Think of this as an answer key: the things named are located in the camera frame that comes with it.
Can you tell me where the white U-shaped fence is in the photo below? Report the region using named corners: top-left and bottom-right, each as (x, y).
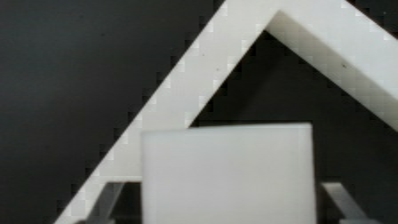
top-left (53, 0), bottom-right (398, 224)

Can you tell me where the white stool leg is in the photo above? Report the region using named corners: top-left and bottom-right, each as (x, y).
top-left (142, 123), bottom-right (316, 224)

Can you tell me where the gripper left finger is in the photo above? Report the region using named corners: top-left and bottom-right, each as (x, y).
top-left (75, 182), bottom-right (142, 224)

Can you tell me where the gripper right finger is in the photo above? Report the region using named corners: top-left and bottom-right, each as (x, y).
top-left (316, 182), bottom-right (380, 224)

